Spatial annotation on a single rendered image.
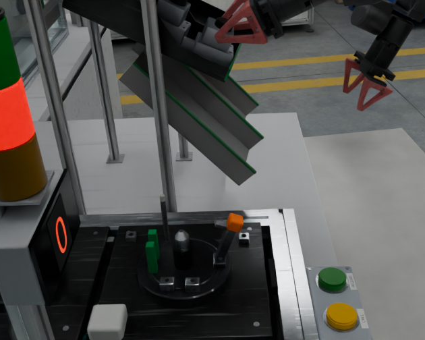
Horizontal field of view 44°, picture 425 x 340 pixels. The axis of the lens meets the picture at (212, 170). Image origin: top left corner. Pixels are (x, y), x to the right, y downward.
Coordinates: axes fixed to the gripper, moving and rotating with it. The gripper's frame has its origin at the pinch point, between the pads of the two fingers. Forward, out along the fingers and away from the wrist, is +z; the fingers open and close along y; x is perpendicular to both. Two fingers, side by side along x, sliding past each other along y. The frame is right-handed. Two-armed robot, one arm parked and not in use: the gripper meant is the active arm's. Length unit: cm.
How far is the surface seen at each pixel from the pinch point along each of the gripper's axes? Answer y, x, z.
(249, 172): 7.0, 22.7, 5.9
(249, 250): 22.4, 25.9, 7.8
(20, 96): 44.3, -17.8, 7.9
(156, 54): 6.6, -3.6, 9.1
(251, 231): 17.8, 26.4, 7.5
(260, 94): -244, 137, 46
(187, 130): 4.9, 11.4, 12.1
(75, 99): -82, 27, 74
